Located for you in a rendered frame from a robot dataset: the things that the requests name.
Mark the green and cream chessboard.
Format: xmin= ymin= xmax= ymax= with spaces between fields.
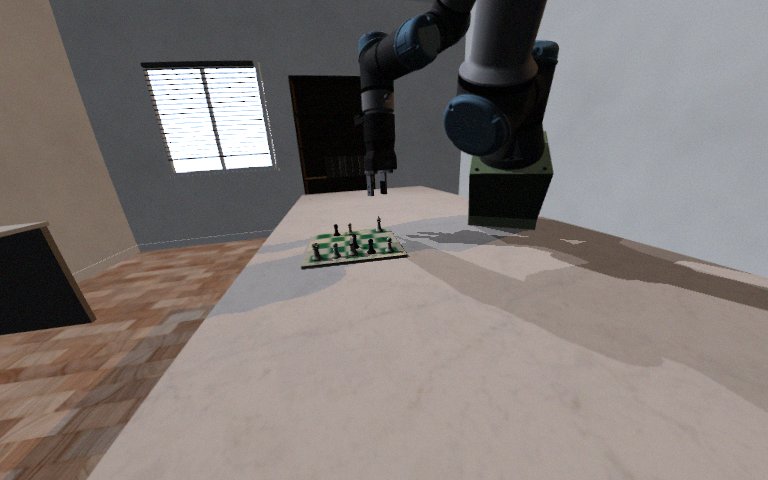
xmin=301 ymin=227 xmax=407 ymax=269

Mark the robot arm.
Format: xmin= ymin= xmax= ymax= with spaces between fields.
xmin=358 ymin=0 xmax=559 ymax=170

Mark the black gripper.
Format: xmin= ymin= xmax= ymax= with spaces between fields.
xmin=354 ymin=89 xmax=397 ymax=196

